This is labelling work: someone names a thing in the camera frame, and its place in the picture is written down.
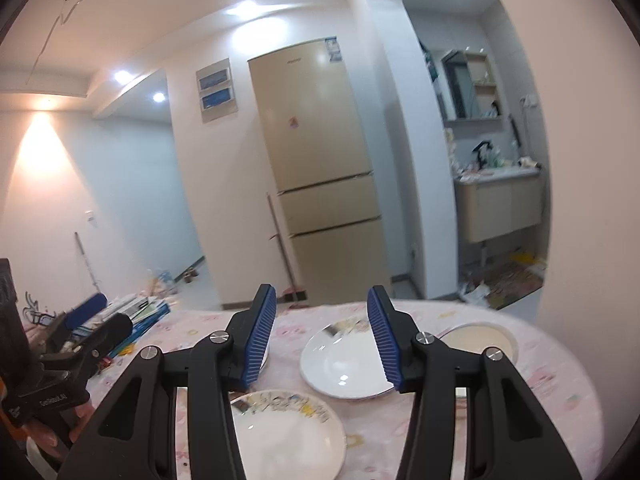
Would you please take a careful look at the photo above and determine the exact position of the pink cartoon tablecloth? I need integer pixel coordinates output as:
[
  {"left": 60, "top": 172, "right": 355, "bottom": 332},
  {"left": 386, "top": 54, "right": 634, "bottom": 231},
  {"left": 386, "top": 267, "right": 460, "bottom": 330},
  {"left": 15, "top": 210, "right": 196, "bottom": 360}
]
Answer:
[{"left": 88, "top": 300, "right": 603, "bottom": 479}]

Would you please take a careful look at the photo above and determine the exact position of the stack of books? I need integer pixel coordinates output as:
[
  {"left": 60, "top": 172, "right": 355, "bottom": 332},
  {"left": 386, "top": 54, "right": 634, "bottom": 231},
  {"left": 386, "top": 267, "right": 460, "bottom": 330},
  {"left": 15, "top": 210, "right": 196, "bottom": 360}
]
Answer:
[{"left": 63, "top": 295, "right": 170, "bottom": 359}]

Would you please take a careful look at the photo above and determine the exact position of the bathroom vanity cabinet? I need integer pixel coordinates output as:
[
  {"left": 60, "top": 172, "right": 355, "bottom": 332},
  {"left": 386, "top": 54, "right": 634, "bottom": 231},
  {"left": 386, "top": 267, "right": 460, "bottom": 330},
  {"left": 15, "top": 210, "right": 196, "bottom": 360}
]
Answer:
[{"left": 454, "top": 167, "right": 542, "bottom": 244}]

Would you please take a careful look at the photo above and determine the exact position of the wall electrical panel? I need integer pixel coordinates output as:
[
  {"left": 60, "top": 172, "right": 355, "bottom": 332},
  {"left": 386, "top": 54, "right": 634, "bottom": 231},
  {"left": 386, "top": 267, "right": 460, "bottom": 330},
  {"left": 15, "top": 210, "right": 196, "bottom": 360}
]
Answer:
[{"left": 196, "top": 58, "right": 238, "bottom": 124}]

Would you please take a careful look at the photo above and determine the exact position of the white plate pink rim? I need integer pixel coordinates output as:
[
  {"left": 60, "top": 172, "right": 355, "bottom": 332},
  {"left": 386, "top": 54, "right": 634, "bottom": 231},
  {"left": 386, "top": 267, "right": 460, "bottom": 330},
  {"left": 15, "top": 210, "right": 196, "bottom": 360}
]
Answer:
[{"left": 244, "top": 340, "right": 269, "bottom": 385}]

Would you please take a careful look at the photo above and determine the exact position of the white mop stick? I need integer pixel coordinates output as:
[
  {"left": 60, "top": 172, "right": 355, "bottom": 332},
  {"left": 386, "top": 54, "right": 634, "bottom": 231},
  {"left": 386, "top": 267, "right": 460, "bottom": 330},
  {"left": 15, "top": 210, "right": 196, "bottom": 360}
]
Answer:
[{"left": 74, "top": 231, "right": 102, "bottom": 292}]

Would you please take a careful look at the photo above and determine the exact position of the black faucet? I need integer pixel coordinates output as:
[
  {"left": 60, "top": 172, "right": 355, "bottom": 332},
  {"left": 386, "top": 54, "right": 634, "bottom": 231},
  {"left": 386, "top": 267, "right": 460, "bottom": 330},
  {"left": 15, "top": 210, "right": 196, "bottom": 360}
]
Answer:
[{"left": 472, "top": 140, "right": 494, "bottom": 170}]

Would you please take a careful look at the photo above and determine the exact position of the bathroom mirror cabinet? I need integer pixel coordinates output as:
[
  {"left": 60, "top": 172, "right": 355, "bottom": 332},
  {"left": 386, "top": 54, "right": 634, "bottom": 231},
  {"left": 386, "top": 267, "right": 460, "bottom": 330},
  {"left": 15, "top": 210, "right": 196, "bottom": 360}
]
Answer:
[{"left": 440, "top": 49, "right": 502, "bottom": 120}]

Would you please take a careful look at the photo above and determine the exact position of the broom with wooden handle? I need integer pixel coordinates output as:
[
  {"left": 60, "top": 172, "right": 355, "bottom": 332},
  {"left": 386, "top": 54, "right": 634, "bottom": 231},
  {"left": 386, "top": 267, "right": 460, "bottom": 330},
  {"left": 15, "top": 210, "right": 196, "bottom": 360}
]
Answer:
[{"left": 266, "top": 193, "right": 308, "bottom": 309}]

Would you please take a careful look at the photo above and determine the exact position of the white plate life lettering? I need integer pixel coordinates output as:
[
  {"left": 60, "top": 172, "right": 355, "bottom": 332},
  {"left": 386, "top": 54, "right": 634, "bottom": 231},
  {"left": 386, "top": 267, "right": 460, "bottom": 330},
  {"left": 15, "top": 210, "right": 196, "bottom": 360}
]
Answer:
[{"left": 299, "top": 315, "right": 394, "bottom": 400}]

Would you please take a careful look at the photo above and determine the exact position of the white plate cartoon rim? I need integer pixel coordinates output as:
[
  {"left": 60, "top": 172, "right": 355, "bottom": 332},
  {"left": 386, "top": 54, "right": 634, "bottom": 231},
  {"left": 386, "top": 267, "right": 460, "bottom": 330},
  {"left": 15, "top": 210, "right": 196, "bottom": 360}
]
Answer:
[{"left": 231, "top": 390, "right": 346, "bottom": 480}]

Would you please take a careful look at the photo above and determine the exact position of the person's left hand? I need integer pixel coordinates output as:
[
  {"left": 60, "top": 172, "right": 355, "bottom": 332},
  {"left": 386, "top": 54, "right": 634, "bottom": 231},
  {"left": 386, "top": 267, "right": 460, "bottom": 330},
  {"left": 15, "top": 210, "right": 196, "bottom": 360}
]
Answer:
[{"left": 22, "top": 400, "right": 94, "bottom": 462}]

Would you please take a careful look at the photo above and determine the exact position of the beige three-door refrigerator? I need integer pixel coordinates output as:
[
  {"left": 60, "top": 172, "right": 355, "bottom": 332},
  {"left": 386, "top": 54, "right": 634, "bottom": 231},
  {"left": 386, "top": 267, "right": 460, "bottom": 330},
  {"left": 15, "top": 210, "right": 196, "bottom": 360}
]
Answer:
[{"left": 248, "top": 37, "right": 390, "bottom": 304}]

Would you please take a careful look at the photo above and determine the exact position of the white bowl dark rim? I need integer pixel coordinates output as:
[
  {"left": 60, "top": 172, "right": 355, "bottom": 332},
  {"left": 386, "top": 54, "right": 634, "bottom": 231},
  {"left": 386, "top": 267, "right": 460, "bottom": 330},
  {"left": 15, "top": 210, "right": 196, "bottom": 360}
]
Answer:
[{"left": 439, "top": 323, "right": 518, "bottom": 364}]

